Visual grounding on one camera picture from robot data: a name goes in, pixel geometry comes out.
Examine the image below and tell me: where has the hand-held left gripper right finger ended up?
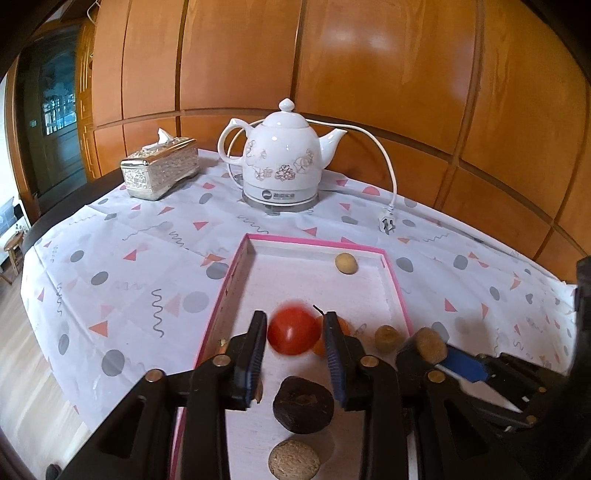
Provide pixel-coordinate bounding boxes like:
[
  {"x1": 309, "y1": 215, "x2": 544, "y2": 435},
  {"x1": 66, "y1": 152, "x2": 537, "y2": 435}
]
[{"x1": 323, "y1": 311, "x2": 527, "y2": 480}]

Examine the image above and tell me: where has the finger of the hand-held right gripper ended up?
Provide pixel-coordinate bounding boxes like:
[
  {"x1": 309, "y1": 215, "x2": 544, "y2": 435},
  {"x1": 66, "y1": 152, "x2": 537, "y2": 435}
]
[
  {"x1": 434, "y1": 345, "x2": 522, "y2": 413},
  {"x1": 396, "y1": 335, "x2": 430, "y2": 372}
]

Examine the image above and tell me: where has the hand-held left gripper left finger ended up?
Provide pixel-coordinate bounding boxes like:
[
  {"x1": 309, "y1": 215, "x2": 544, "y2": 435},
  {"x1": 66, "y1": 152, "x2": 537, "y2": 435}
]
[{"x1": 46, "y1": 310, "x2": 269, "y2": 480}]

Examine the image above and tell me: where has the tan round biscuit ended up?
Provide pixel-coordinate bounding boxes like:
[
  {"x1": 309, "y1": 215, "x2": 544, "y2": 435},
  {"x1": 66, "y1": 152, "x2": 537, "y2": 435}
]
[{"x1": 414, "y1": 327, "x2": 448, "y2": 363}]

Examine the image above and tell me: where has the small orange with stem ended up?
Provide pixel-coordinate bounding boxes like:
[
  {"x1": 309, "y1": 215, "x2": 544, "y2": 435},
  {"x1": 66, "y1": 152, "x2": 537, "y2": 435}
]
[{"x1": 312, "y1": 305, "x2": 357, "y2": 357}]

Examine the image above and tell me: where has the red tomato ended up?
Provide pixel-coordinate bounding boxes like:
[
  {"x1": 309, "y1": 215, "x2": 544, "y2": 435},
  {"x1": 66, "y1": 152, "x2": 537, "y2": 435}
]
[{"x1": 267, "y1": 302, "x2": 321, "y2": 356}]

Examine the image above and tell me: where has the dark brown round cake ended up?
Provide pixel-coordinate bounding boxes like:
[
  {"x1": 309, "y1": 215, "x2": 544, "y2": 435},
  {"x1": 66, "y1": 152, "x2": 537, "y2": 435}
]
[{"x1": 272, "y1": 376, "x2": 335, "y2": 435}]

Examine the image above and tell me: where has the pink rimmed white tray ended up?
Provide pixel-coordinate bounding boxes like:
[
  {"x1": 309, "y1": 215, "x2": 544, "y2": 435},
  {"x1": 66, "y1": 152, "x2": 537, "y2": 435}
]
[{"x1": 168, "y1": 233, "x2": 414, "y2": 480}]

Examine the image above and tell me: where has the silver kettle base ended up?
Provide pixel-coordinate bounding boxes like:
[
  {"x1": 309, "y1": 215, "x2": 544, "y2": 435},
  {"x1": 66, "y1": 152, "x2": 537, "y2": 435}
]
[{"x1": 242, "y1": 187, "x2": 320, "y2": 215}]

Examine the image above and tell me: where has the white patterned tablecloth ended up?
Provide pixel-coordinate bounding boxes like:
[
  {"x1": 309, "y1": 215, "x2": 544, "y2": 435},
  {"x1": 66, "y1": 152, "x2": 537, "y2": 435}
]
[{"x1": 21, "y1": 148, "x2": 580, "y2": 444}]

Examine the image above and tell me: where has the white ceramic electric kettle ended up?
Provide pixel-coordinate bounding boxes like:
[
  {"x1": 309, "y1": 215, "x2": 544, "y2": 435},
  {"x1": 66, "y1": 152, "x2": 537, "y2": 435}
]
[{"x1": 218, "y1": 98, "x2": 348, "y2": 204}]

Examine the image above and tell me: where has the silver patterned tissue box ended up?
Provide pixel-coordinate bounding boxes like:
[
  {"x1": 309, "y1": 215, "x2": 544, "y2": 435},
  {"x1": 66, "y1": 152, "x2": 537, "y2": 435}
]
[{"x1": 121, "y1": 137, "x2": 200, "y2": 200}]

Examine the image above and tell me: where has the wooden stool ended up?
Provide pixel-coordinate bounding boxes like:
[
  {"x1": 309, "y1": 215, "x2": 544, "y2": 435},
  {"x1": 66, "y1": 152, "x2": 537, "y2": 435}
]
[{"x1": 2, "y1": 231, "x2": 26, "y2": 287}]

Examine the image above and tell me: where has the white cabinet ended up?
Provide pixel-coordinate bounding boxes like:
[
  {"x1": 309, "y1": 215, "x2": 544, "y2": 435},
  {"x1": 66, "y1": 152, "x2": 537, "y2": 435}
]
[{"x1": 0, "y1": 196, "x2": 28, "y2": 232}]

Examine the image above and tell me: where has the dark glass door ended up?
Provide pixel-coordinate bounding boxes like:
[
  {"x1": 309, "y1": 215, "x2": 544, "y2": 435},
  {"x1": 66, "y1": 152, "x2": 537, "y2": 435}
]
[{"x1": 14, "y1": 23, "x2": 98, "y2": 199}]

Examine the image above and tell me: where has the white power cord with plug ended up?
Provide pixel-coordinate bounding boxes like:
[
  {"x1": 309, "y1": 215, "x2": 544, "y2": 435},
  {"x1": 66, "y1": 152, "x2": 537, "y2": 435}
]
[{"x1": 229, "y1": 121, "x2": 398, "y2": 234}]

